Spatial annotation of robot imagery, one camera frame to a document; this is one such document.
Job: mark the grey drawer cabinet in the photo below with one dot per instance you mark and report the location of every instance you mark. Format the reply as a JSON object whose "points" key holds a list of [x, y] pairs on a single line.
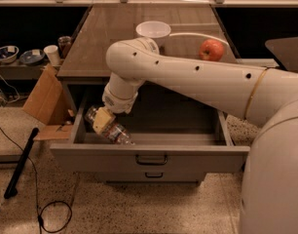
{"points": [[84, 73]]}

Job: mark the clear plastic water bottle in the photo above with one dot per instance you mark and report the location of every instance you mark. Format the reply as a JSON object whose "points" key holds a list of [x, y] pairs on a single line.
{"points": [[114, 132]]}

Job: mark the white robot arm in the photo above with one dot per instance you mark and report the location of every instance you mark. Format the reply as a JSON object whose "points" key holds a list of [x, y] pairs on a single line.
{"points": [[267, 98]]}

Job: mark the blue bowl left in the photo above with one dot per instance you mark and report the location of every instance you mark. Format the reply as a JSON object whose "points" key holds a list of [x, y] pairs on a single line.
{"points": [[8, 54]]}

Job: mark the open top drawer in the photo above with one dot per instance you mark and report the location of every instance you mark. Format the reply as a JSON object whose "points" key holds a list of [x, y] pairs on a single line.
{"points": [[170, 133]]}

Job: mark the red apple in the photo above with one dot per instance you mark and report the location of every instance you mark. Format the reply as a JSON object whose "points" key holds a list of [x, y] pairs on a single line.
{"points": [[211, 50]]}

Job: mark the blue bowl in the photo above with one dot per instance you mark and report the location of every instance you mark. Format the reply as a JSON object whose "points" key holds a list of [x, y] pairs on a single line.
{"points": [[8, 54], [32, 57]]}

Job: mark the blue bowl right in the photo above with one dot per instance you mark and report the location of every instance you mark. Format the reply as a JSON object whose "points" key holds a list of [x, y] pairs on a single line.
{"points": [[32, 57]]}

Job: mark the lower drawer front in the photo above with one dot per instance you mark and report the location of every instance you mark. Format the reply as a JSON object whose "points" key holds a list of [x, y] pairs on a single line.
{"points": [[151, 177]]}

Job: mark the white bowl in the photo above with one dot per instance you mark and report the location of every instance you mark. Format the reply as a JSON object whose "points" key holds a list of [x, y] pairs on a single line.
{"points": [[157, 30]]}

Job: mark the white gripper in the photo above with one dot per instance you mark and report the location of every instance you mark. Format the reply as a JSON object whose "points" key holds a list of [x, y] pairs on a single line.
{"points": [[117, 102]]}

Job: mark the black stand leg left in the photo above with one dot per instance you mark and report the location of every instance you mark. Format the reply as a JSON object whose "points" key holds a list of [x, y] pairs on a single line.
{"points": [[11, 190]]}

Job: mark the white paper cup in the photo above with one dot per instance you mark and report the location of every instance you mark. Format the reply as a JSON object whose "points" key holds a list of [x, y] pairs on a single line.
{"points": [[52, 53]]}

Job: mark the brown cardboard box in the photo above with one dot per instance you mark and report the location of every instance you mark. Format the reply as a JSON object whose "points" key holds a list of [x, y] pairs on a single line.
{"points": [[48, 103]]}

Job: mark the glass jar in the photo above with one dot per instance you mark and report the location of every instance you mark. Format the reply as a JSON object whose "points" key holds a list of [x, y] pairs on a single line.
{"points": [[64, 43]]}

